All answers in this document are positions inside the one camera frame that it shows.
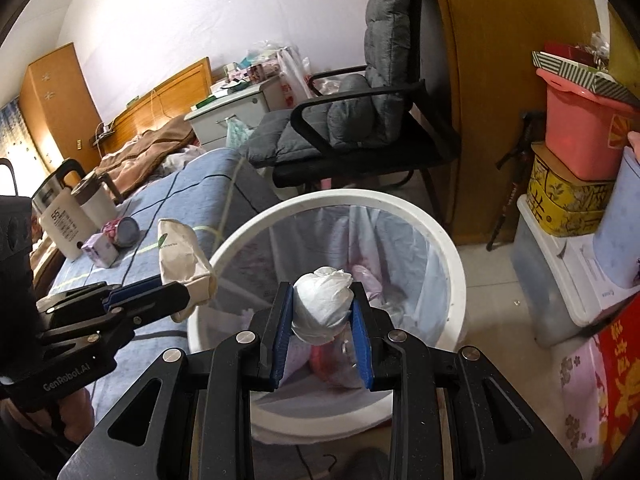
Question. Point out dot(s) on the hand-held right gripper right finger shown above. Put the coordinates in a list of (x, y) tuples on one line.
[(361, 340)]

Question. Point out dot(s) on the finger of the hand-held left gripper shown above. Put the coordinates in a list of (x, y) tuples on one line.
[(135, 287), (160, 300)]

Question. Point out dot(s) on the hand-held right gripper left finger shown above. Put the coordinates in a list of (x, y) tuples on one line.
[(282, 335)]

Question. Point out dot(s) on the red white snack packet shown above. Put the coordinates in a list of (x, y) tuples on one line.
[(327, 362)]

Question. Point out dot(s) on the beige paper bag green print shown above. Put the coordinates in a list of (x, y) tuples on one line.
[(180, 255)]

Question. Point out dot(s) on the white tissue ball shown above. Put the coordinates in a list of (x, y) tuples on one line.
[(322, 300)]

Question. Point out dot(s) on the white round waste bin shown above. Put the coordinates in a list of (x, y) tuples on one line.
[(457, 290)]

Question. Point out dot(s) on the person's left forearm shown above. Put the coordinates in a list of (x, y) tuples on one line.
[(30, 455)]

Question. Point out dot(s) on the person's left hand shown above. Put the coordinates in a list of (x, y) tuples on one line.
[(77, 417)]

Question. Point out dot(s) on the small purple box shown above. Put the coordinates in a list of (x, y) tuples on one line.
[(100, 250)]

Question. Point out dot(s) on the red drink can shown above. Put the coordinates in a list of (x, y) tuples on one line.
[(112, 230)]

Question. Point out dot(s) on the clear plastic bin liner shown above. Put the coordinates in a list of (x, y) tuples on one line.
[(400, 260)]

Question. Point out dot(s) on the cream jug brown lid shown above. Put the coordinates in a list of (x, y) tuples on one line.
[(95, 205)]

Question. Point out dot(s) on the blue gray lined tablecloth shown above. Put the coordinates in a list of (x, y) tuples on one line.
[(165, 200)]

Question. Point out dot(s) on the white soy milk maker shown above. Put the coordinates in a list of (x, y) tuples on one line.
[(65, 225)]

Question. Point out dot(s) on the brown blanket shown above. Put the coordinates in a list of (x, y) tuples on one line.
[(150, 150)]

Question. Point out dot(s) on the white crumpled cloth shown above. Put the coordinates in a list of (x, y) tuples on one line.
[(185, 157)]

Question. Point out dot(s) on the blue patterned curtain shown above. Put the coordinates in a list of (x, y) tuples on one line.
[(10, 130)]

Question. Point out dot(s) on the pale green plastic bag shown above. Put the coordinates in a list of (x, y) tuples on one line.
[(240, 132)]

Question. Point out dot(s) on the white nightstand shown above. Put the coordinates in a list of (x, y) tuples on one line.
[(220, 120)]

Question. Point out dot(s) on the clear storage box white lid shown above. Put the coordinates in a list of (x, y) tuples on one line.
[(540, 280)]

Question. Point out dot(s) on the wooden headboard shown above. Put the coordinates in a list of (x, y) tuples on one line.
[(165, 95)]

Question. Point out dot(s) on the black trekking pole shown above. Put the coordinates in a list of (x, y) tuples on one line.
[(510, 195)]

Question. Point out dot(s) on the pink floral box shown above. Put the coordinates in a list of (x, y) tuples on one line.
[(580, 400)]

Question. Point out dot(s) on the yellow patterned box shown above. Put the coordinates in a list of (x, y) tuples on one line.
[(560, 195)]

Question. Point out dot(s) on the white plastic bag red print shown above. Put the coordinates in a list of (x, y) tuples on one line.
[(292, 85)]

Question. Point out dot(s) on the pink printed box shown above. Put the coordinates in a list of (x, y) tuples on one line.
[(262, 71)]

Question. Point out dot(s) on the red gold gift box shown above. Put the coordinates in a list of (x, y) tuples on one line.
[(625, 385)]

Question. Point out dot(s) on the grey cushioned armchair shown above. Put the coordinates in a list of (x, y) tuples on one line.
[(390, 60)]

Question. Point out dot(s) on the pale blue cylinder container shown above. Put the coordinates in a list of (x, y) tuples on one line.
[(620, 220)]

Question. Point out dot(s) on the pink plastic bucket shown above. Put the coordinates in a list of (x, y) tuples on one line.
[(575, 135)]

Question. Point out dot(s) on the wooden wardrobe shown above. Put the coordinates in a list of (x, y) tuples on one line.
[(490, 60)]

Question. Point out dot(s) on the striped gift box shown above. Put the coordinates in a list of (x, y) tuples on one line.
[(570, 67)]

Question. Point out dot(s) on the black frame armchair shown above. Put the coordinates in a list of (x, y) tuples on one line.
[(350, 165)]

